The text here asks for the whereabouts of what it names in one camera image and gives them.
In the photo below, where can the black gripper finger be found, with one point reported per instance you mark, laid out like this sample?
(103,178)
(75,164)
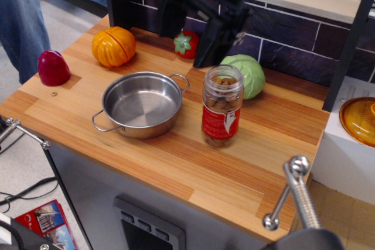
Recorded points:
(171,17)
(216,41)

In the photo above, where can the clear almond jar red label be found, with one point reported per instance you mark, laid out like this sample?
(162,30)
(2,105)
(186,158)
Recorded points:
(222,95)

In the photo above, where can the stainless steel pot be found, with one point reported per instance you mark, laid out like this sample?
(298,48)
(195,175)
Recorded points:
(141,105)

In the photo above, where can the red toy tomato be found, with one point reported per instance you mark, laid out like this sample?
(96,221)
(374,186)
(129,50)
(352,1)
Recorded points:
(186,43)

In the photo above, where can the green toy cabbage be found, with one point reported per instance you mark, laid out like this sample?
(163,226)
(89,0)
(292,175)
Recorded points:
(254,77)

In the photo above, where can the orange toy pumpkin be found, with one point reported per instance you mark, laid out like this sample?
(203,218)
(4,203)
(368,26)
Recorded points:
(113,46)

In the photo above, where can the dark red toy vegetable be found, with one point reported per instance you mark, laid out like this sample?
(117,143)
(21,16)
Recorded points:
(53,69)

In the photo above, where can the right metal clamp screw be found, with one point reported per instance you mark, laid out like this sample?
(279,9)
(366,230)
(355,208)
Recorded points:
(295,170)

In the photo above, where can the metal clamp screw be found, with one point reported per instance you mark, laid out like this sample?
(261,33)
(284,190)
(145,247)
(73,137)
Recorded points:
(295,170)
(15,125)

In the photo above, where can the person leg in jeans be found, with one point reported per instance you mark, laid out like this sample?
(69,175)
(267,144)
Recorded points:
(23,35)

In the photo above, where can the orange glass lid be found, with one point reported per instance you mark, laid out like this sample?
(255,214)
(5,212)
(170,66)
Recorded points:
(357,118)

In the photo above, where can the left metal clamp screw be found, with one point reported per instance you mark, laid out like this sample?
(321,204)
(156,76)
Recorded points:
(15,125)

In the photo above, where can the toy oven control panel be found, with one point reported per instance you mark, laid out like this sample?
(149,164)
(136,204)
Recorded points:
(144,230)

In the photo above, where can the red postcard booklet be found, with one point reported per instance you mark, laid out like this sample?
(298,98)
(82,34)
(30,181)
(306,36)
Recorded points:
(49,221)

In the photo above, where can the dark shelf post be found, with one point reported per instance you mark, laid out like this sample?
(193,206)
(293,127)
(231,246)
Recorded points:
(358,26)

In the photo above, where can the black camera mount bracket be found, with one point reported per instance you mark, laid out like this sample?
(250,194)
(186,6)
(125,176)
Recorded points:
(16,236)

